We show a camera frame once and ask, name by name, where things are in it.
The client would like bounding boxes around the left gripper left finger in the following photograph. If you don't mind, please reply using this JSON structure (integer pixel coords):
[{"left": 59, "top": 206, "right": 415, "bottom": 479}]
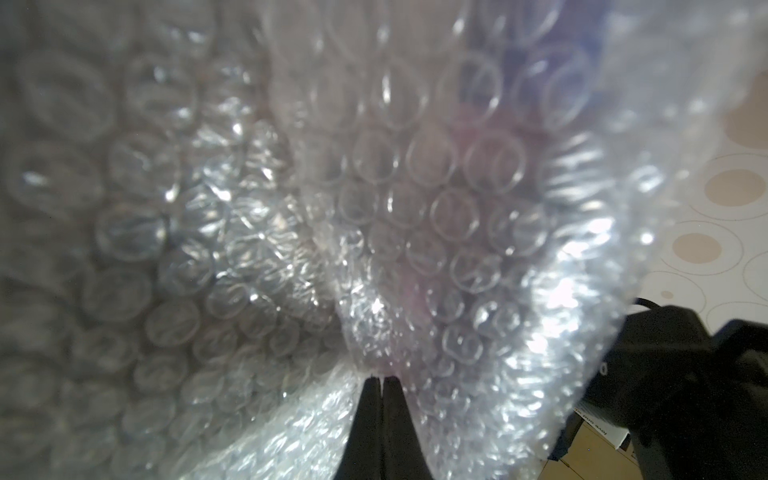
[{"left": 333, "top": 377, "right": 383, "bottom": 480}]

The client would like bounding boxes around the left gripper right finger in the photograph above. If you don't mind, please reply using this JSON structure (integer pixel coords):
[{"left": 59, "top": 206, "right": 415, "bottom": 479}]
[{"left": 382, "top": 376, "right": 433, "bottom": 480}]

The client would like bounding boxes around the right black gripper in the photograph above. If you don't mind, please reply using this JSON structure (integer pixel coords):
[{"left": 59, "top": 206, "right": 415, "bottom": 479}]
[{"left": 583, "top": 298, "right": 767, "bottom": 479}]

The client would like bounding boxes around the purple bottle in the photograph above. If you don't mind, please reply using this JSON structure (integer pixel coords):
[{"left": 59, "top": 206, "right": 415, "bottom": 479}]
[{"left": 369, "top": 1, "right": 612, "bottom": 383}]

